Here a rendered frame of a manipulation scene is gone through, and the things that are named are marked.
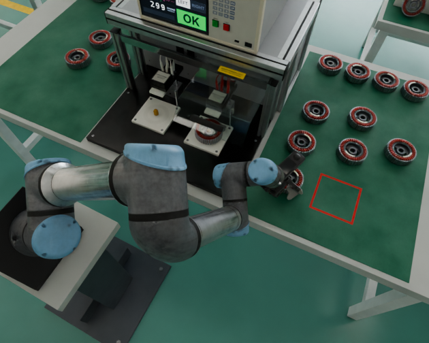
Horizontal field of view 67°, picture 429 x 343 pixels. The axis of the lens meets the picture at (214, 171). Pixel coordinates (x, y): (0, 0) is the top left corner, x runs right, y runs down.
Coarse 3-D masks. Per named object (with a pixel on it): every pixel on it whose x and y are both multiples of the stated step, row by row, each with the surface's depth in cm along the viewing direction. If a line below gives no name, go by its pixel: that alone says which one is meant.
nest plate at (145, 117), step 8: (144, 104) 137; (152, 104) 137; (160, 104) 137; (168, 104) 137; (144, 112) 135; (152, 112) 135; (160, 112) 135; (168, 112) 135; (136, 120) 133; (144, 120) 133; (152, 120) 133; (160, 120) 133; (168, 120) 133; (152, 128) 131; (160, 128) 131
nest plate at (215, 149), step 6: (192, 132) 130; (186, 138) 128; (192, 138) 128; (192, 144) 127; (198, 144) 127; (204, 144) 127; (216, 144) 127; (222, 144) 127; (204, 150) 126; (210, 150) 126; (216, 150) 126
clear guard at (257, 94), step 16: (208, 64) 109; (224, 64) 109; (192, 80) 105; (208, 80) 105; (224, 80) 106; (240, 80) 106; (256, 80) 106; (192, 96) 102; (208, 96) 102; (224, 96) 102; (240, 96) 102; (256, 96) 102; (176, 112) 103; (192, 112) 102; (208, 112) 100; (224, 112) 99; (240, 112) 99; (192, 128) 103; (208, 128) 101; (240, 128) 98; (240, 144) 99
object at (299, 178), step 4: (292, 172) 122; (296, 172) 120; (300, 172) 120; (296, 176) 121; (300, 176) 120; (292, 180) 121; (296, 180) 119; (300, 180) 119; (288, 184) 118; (296, 184) 118; (300, 184) 118; (284, 188) 118; (292, 188) 117; (284, 192) 119
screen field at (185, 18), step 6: (180, 12) 104; (186, 12) 103; (180, 18) 106; (186, 18) 105; (192, 18) 104; (198, 18) 103; (204, 18) 102; (186, 24) 107; (192, 24) 106; (198, 24) 105; (204, 24) 104; (204, 30) 106
